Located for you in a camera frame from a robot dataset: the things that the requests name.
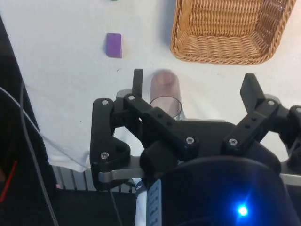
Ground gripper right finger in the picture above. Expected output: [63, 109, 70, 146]
[221, 73, 301, 157]

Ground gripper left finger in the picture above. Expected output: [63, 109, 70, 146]
[90, 68, 201, 192]

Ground purple triangular block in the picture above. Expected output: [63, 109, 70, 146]
[104, 33, 124, 58]

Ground wicker basket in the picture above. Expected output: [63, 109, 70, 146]
[169, 0, 296, 65]

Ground see-through pink cup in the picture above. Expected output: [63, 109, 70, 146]
[149, 73, 183, 121]

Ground white cable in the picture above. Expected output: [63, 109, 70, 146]
[0, 86, 87, 170]

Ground grey cable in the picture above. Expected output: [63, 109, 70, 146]
[19, 81, 59, 226]

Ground red cable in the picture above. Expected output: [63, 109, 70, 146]
[0, 160, 18, 202]

